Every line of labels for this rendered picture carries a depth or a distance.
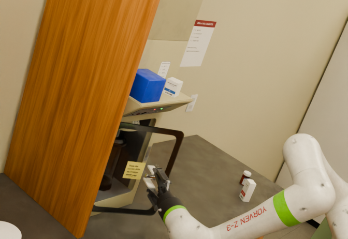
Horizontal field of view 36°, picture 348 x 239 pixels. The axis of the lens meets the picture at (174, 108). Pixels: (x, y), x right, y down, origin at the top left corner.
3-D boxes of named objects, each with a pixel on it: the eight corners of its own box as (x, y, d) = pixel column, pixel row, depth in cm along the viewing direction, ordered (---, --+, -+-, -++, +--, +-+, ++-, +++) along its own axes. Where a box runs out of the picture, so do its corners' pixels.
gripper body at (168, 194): (174, 217, 195) (165, 202, 203) (182, 197, 192) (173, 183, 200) (156, 215, 191) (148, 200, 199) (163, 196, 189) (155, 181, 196)
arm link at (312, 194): (335, 175, 173) (317, 162, 165) (347, 210, 165) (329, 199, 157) (287, 197, 181) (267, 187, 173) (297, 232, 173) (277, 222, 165)
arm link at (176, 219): (191, 223, 172) (169, 247, 173) (215, 237, 179) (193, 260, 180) (175, 198, 183) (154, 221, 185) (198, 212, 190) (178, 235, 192)
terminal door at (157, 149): (84, 210, 211) (113, 120, 198) (154, 214, 224) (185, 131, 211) (84, 211, 210) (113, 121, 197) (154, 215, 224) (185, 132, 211)
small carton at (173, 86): (162, 92, 207) (167, 78, 206) (167, 90, 212) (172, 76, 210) (173, 98, 206) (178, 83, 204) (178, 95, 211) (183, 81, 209)
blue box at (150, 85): (121, 91, 193) (129, 68, 191) (140, 90, 201) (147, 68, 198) (141, 103, 188) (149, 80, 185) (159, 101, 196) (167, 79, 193)
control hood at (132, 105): (111, 115, 196) (118, 90, 193) (165, 108, 222) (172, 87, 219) (132, 130, 190) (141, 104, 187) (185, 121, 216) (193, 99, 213)
